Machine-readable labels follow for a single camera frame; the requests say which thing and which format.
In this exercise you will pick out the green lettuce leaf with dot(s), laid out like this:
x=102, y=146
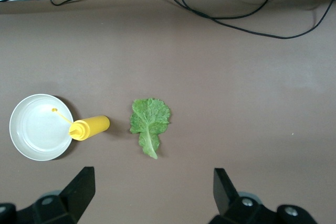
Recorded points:
x=149, y=119

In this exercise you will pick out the beige round plate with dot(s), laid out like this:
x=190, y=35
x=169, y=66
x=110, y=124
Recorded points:
x=39, y=129

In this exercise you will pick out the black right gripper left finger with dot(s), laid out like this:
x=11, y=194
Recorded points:
x=71, y=197

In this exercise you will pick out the yellow mustard squeeze bottle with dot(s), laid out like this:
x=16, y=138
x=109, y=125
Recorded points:
x=97, y=124

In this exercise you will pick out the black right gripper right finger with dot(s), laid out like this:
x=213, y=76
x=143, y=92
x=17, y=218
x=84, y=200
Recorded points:
x=231, y=208

